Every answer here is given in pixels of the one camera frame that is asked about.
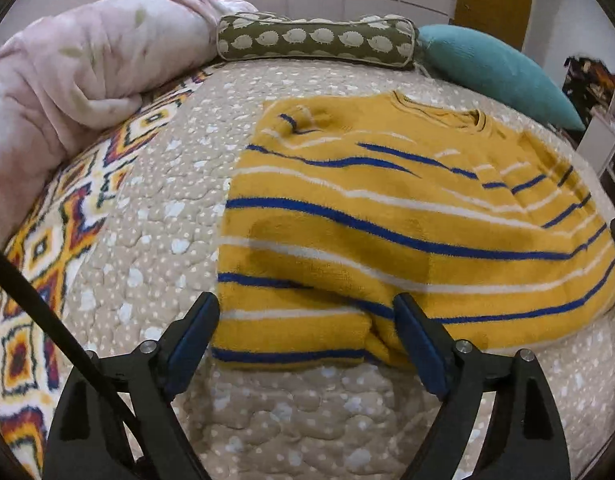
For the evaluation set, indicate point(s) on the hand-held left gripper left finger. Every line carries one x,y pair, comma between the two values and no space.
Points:
185,355

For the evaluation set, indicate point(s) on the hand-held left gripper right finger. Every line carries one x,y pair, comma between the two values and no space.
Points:
427,350

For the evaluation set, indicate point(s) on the yellow striped sweater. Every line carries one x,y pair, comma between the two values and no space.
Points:
387,230

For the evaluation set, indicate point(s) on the cluttered white shelf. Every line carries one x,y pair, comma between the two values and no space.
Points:
600,110

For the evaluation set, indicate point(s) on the beige dotted quilted bedspread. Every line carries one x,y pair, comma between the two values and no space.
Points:
197,210

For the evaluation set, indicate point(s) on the colourful diamond pattern blanket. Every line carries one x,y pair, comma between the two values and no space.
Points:
47,260

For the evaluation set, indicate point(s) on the teal pillow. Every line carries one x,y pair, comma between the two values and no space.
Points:
492,72

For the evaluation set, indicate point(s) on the wooden door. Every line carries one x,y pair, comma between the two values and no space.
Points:
492,2

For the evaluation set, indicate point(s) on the pink fleece blanket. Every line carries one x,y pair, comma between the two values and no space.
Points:
72,85

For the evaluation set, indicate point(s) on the green hedgehog print bolster pillow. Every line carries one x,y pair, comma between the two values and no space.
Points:
317,40

